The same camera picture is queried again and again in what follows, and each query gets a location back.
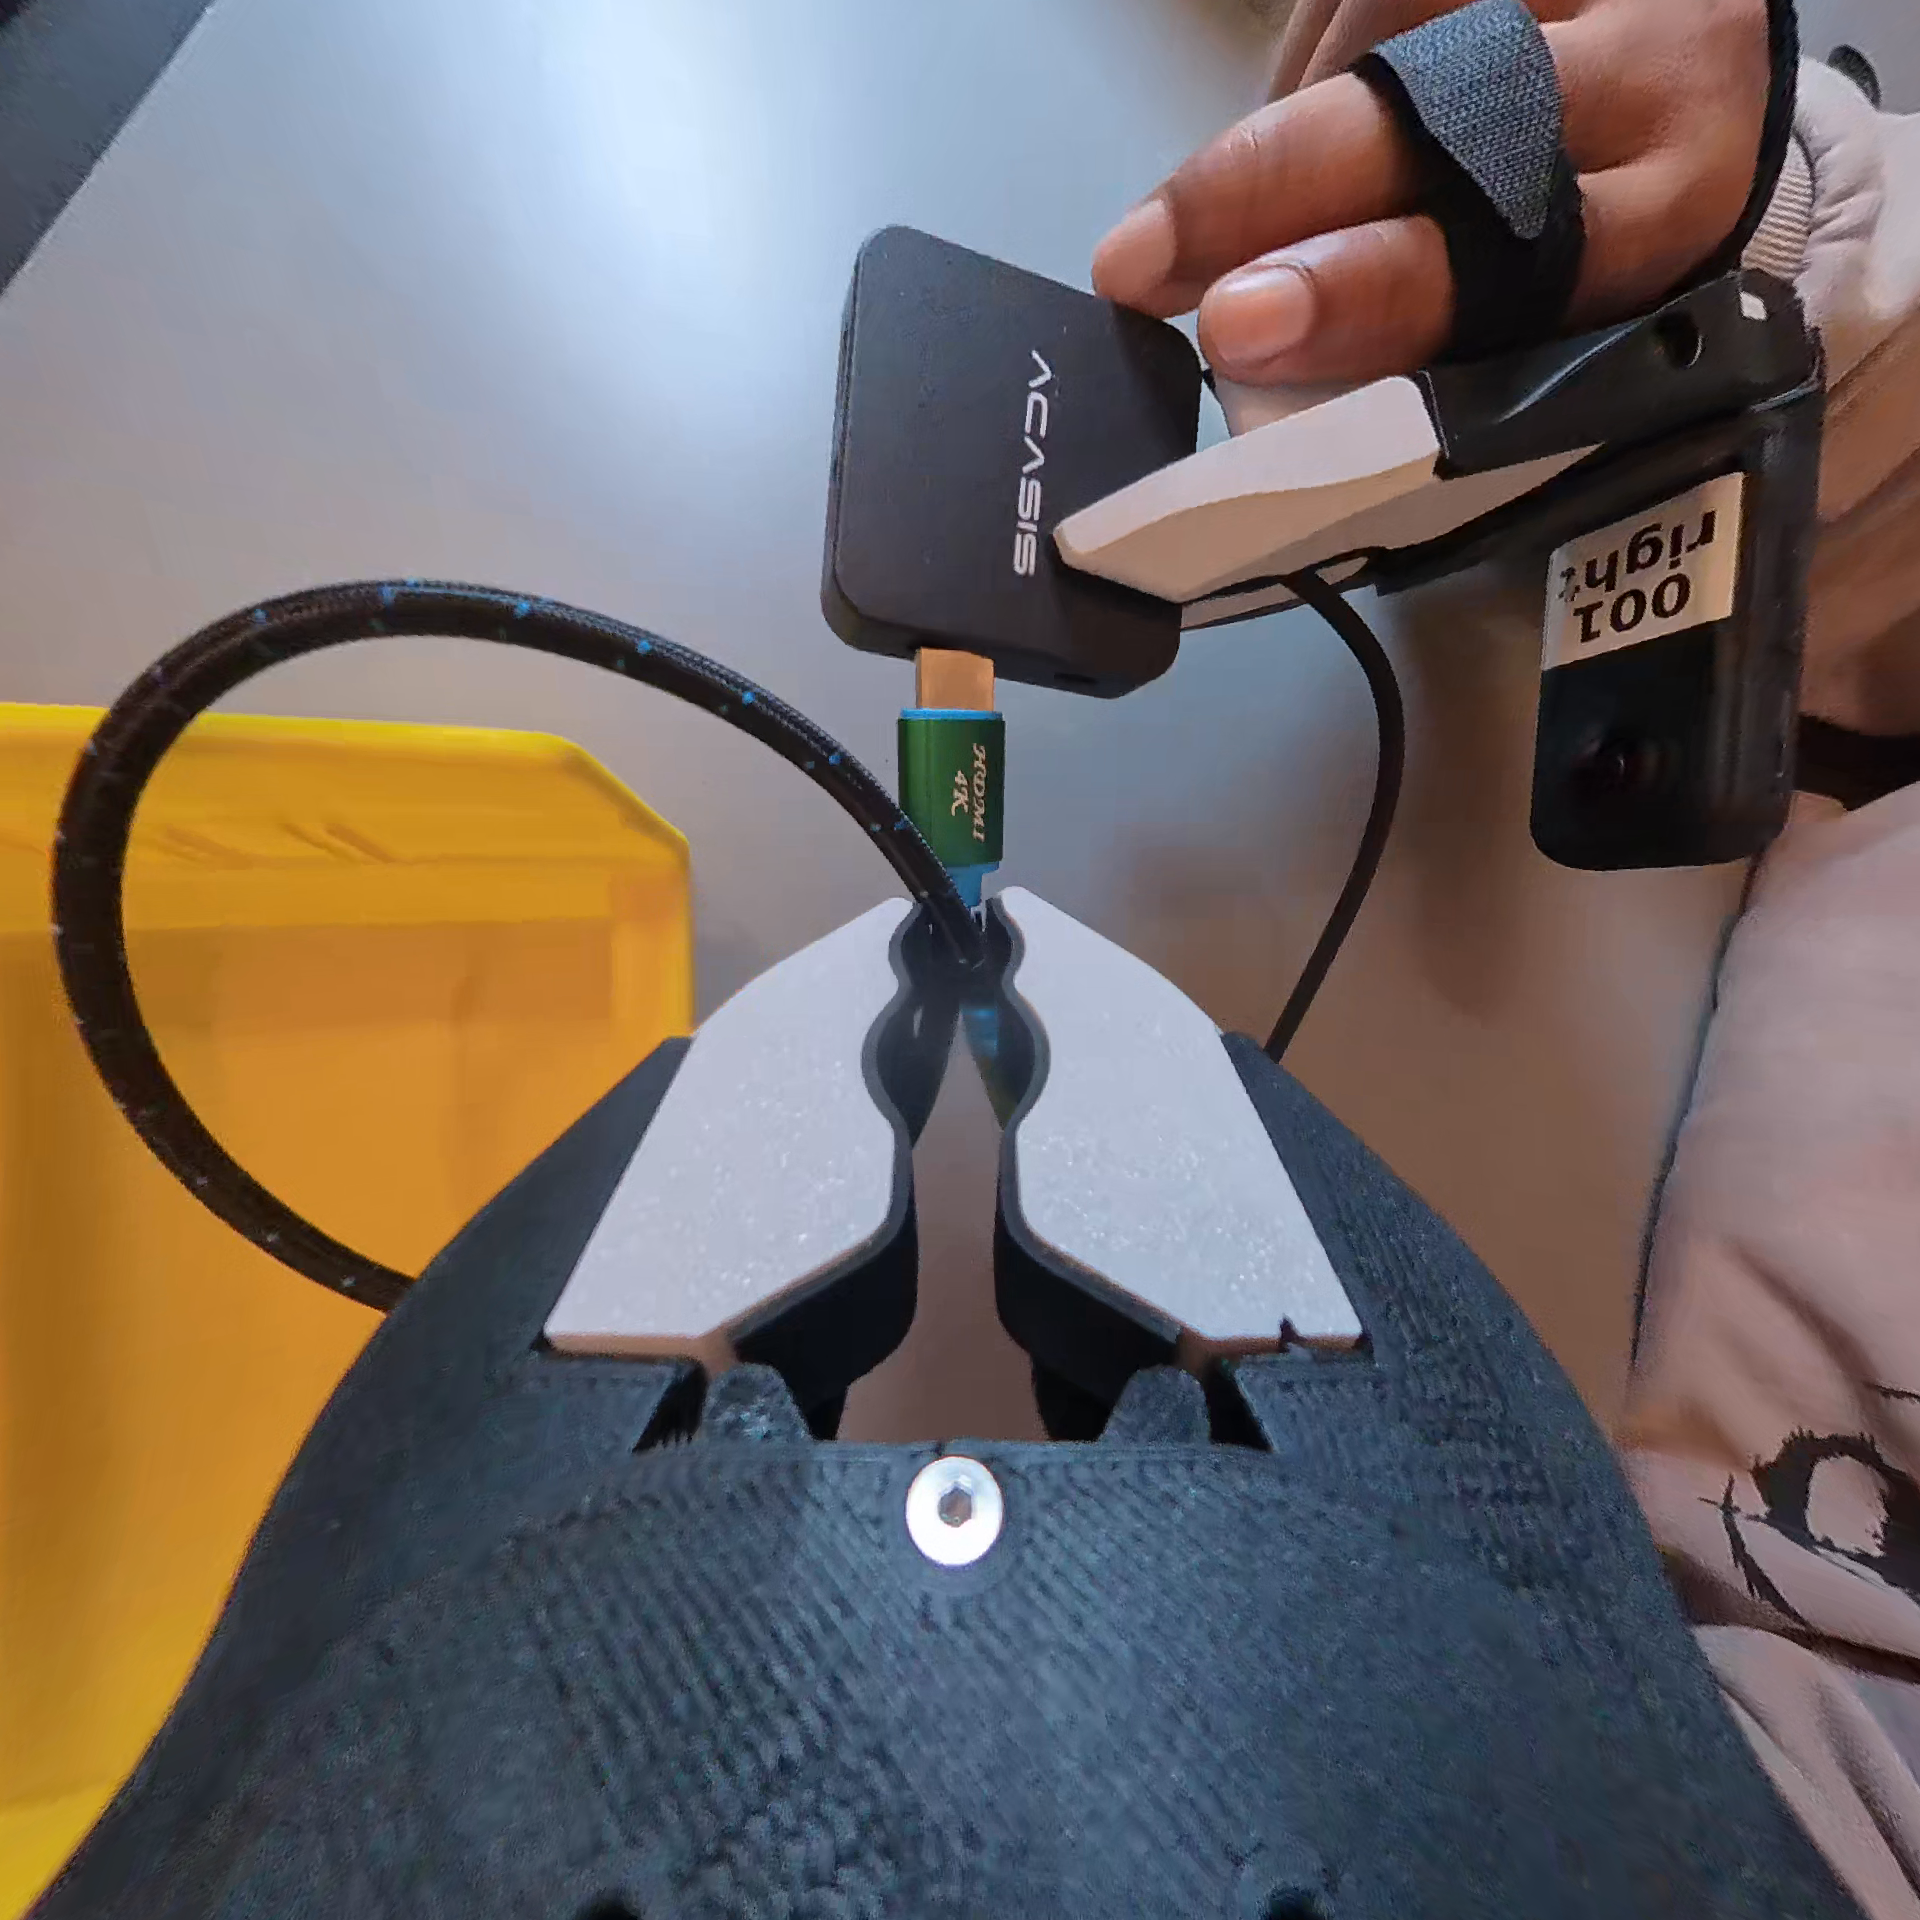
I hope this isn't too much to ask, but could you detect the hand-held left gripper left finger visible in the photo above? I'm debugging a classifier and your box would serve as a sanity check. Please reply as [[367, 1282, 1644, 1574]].
[[543, 894, 922, 1356]]

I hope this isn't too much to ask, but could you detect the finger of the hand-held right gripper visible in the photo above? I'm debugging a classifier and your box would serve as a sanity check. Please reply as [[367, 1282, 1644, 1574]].
[[1174, 557, 1375, 632], [1053, 369, 1599, 594]]

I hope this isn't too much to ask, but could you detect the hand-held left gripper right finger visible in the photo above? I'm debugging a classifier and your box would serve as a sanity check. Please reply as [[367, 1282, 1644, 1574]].
[[992, 889, 1363, 1362]]

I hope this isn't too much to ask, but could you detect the thin black adapter cable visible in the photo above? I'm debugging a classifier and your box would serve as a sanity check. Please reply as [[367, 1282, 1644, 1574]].
[[1264, 0, 1805, 1061]]

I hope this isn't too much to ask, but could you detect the small black adapter box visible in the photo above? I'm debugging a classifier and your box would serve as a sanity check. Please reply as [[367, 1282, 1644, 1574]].
[[820, 224, 1207, 700]]

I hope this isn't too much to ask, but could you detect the green plug hdmi cable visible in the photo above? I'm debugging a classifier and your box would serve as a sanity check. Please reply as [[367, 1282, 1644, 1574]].
[[54, 583, 1009, 1313]]

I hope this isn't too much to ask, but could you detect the yellow plastic bin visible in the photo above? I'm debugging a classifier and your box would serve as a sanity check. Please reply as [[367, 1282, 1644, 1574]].
[[0, 700, 697, 1920]]

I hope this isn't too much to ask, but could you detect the person's right hand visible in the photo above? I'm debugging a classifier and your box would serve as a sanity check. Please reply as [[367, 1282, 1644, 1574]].
[[1088, 0, 1775, 384]]

